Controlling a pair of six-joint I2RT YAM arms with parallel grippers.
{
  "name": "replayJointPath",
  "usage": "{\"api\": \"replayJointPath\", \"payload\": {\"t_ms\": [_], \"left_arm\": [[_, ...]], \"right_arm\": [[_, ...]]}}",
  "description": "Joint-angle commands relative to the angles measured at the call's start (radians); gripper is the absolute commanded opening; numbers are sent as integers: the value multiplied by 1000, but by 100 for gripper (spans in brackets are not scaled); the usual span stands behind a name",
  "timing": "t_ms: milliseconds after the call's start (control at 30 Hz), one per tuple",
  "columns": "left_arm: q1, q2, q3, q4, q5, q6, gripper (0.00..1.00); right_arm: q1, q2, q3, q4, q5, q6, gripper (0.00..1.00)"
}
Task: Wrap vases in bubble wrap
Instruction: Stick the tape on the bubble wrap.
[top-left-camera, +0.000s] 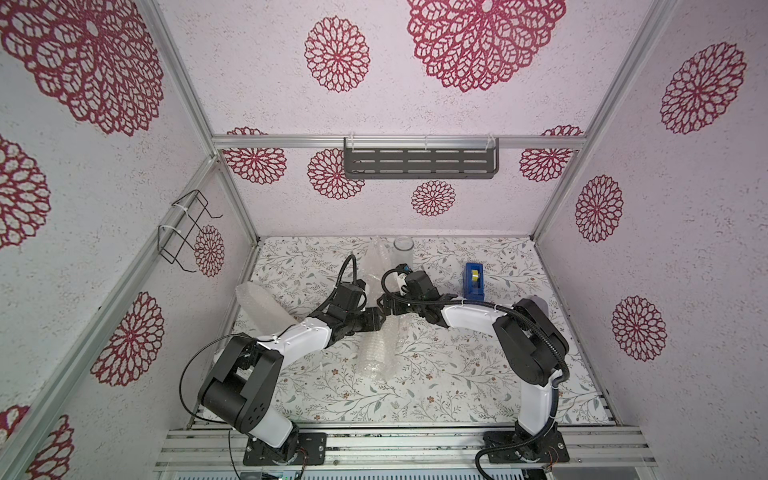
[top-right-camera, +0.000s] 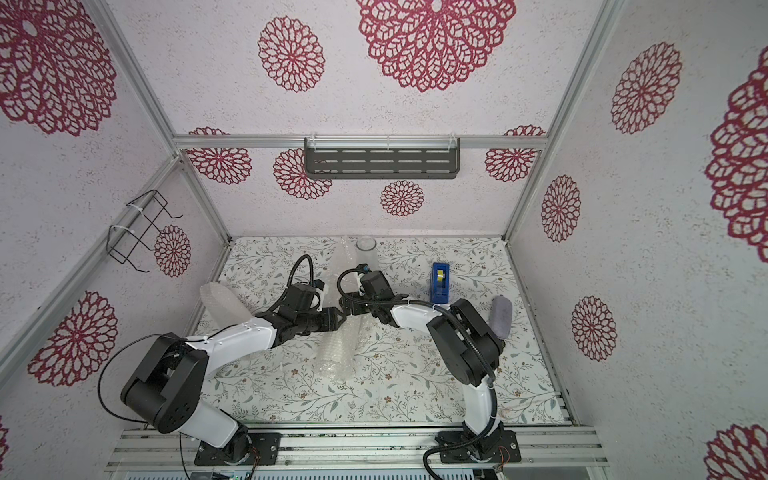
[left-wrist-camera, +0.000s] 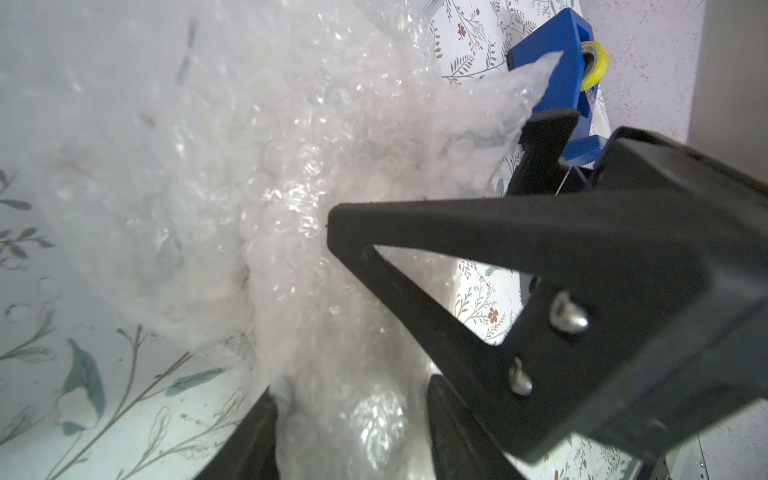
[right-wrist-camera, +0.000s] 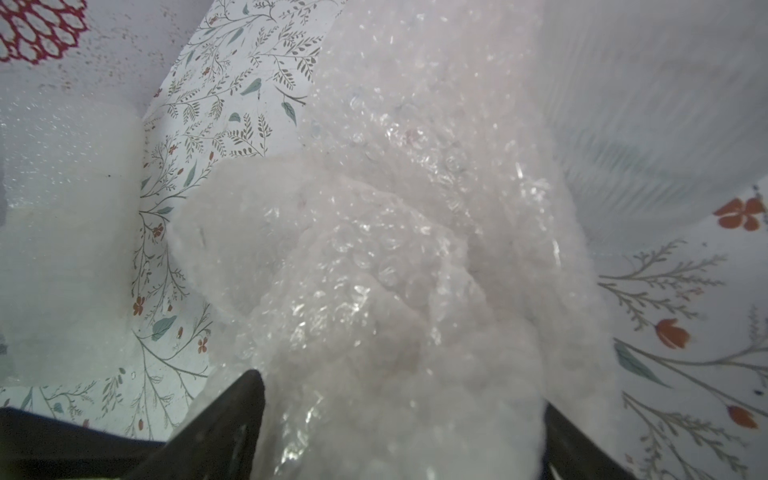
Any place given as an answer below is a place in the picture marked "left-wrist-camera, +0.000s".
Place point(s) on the blue tape dispenser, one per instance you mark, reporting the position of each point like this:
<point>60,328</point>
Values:
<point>574,82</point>

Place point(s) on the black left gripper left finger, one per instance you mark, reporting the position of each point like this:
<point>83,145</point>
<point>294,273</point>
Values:
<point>250,452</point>

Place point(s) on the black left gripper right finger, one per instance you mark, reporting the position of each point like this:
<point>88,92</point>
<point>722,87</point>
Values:
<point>461,449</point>

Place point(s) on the clear bubble wrap sheet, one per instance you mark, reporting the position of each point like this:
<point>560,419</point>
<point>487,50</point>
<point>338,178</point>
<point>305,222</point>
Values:
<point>189,153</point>

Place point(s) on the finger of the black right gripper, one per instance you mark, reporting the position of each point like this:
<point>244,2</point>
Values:
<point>541,172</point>
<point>649,320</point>

